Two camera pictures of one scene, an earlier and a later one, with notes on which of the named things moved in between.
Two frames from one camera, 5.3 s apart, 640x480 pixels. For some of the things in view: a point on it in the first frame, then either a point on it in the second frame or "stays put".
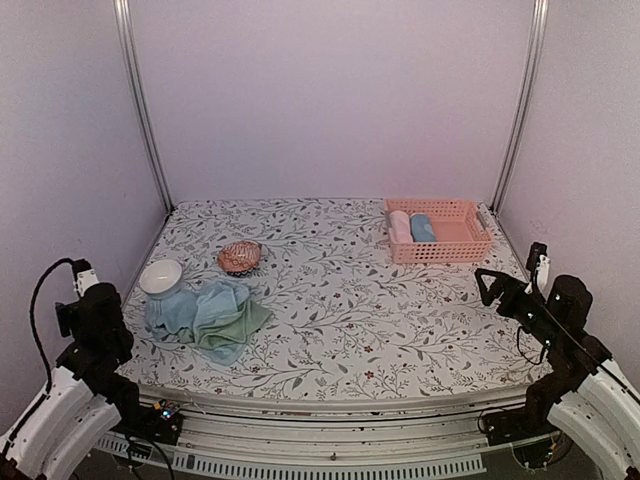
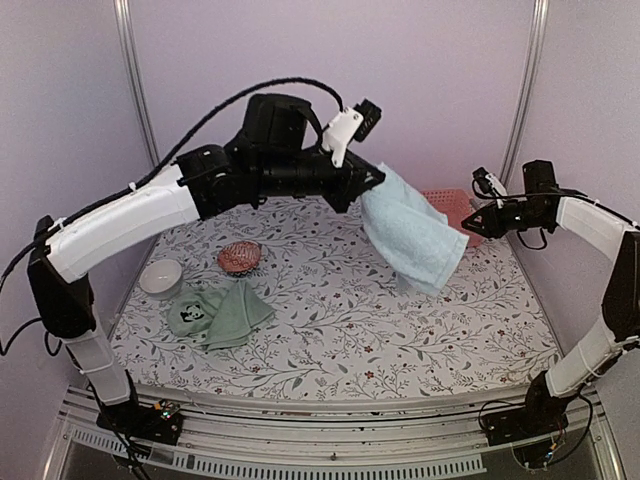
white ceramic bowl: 160,279 stays put
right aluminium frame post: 541,16 stays put
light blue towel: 166,316 to 409,234
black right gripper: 502,286 to 491,225
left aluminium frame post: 128,36 stays put
